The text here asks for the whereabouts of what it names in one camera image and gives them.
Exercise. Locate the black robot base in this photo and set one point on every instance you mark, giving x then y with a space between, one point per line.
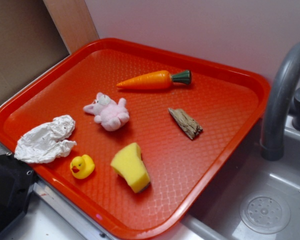
16 186

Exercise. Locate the yellow sponge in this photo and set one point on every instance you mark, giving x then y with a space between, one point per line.
128 164

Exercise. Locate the red plastic tray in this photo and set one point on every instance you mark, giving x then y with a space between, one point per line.
225 101

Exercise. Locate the pink plush bunny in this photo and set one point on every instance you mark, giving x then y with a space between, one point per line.
109 114

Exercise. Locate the orange toy carrot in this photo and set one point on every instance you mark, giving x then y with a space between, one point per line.
156 80

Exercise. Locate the brown wood piece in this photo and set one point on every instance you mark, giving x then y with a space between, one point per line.
187 124

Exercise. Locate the yellow rubber duck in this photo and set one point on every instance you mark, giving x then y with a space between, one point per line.
82 166

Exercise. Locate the crumpled white paper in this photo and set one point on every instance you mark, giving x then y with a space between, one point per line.
46 142

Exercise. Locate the grey toy faucet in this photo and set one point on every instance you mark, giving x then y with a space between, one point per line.
280 103

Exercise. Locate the grey toy sink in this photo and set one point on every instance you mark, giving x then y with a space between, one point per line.
251 198

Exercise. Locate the brown cardboard panel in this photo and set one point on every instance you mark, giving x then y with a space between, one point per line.
37 34

